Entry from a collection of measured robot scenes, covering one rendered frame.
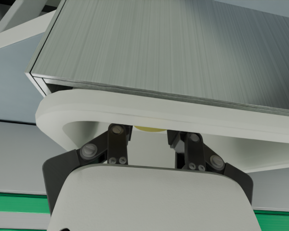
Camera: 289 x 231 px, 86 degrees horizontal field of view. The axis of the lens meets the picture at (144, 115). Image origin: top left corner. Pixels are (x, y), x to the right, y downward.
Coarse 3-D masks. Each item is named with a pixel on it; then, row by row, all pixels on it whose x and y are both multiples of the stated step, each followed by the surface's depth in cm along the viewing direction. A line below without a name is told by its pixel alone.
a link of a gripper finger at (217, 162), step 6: (168, 132) 14; (174, 132) 12; (180, 132) 12; (186, 132) 12; (168, 138) 14; (174, 138) 13; (180, 138) 12; (168, 144) 14; (174, 144) 13; (180, 144) 12; (204, 144) 12; (180, 150) 12; (204, 150) 11; (210, 150) 11; (210, 156) 11; (216, 156) 11; (210, 162) 11; (216, 162) 10; (222, 162) 11; (210, 168) 11; (216, 168) 10; (222, 168) 10
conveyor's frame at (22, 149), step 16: (0, 128) 30; (16, 128) 31; (32, 128) 31; (0, 144) 29; (16, 144) 29; (32, 144) 30; (48, 144) 30; (0, 160) 28; (16, 160) 28; (32, 160) 29; (0, 176) 27; (16, 176) 27; (32, 176) 28; (256, 176) 24; (272, 176) 25; (288, 176) 25; (16, 192) 27; (32, 192) 27; (256, 192) 23; (272, 192) 24; (288, 192) 24; (256, 208) 23; (272, 208) 23; (288, 208) 23
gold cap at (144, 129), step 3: (135, 126) 14; (138, 126) 13; (141, 126) 13; (141, 129) 14; (144, 129) 14; (147, 129) 14; (150, 129) 14; (153, 129) 14; (156, 129) 14; (159, 129) 14; (162, 129) 14; (165, 129) 14
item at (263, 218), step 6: (258, 216) 24; (264, 216) 24; (270, 216) 24; (276, 216) 24; (282, 216) 24; (288, 216) 24; (258, 222) 23; (264, 222) 23; (270, 222) 24; (276, 222) 24; (282, 222) 24; (288, 222) 24; (264, 228) 23; (270, 228) 23; (276, 228) 23; (282, 228) 23; (288, 228) 24
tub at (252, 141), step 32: (64, 96) 6; (96, 96) 5; (128, 96) 6; (64, 128) 8; (96, 128) 15; (160, 128) 6; (192, 128) 6; (224, 128) 6; (256, 128) 6; (288, 128) 6; (128, 160) 25; (160, 160) 26; (224, 160) 18; (256, 160) 14; (288, 160) 11
